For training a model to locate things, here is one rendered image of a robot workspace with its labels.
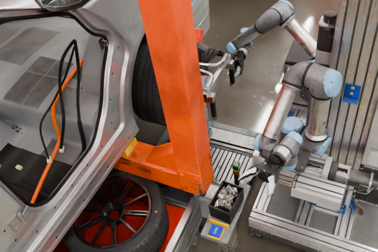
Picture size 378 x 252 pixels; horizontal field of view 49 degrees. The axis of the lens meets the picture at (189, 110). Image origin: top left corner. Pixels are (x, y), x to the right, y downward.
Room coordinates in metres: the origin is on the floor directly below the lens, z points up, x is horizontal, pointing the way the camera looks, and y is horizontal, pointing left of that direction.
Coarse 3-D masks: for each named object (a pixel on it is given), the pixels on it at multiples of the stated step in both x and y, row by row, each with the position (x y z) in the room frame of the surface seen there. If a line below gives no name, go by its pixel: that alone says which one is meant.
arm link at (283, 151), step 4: (276, 148) 1.13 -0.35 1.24; (280, 148) 1.12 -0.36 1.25; (284, 148) 1.12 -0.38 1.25; (272, 152) 1.13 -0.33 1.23; (280, 152) 1.10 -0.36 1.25; (284, 152) 1.10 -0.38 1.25; (288, 152) 1.10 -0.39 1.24; (284, 156) 1.08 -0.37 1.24; (288, 156) 1.09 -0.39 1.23; (288, 160) 1.08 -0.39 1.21
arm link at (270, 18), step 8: (264, 16) 2.13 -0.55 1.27; (272, 16) 2.11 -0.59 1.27; (256, 24) 2.14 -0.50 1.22; (264, 24) 2.10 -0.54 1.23; (272, 24) 2.09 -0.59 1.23; (248, 32) 2.20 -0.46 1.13; (256, 32) 2.14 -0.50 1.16; (264, 32) 2.11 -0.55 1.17; (232, 40) 2.32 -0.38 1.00; (240, 40) 2.24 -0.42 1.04; (248, 40) 2.21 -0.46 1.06; (232, 48) 2.27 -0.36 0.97
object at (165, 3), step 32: (160, 0) 1.45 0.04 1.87; (160, 32) 1.47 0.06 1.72; (192, 32) 1.54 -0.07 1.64; (160, 64) 1.49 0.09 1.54; (192, 64) 1.50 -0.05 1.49; (160, 96) 1.51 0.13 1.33; (192, 96) 1.47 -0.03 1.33; (192, 128) 1.43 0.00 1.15; (192, 160) 1.45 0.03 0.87; (192, 192) 1.46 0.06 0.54
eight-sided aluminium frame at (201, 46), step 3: (198, 42) 2.22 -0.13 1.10; (198, 45) 2.22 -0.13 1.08; (201, 45) 2.26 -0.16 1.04; (204, 45) 2.30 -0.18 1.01; (198, 48) 2.24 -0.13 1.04; (201, 48) 2.26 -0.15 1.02; (204, 48) 2.30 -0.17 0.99; (201, 51) 2.33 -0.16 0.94; (204, 51) 2.32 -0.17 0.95; (201, 54) 2.34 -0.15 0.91; (204, 54) 2.32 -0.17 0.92; (201, 57) 2.34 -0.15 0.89; (201, 60) 2.34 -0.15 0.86; (201, 66) 2.34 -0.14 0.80; (204, 69) 2.34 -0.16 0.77; (207, 69) 2.32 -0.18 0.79; (210, 69) 2.34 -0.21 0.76; (210, 72) 2.34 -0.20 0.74
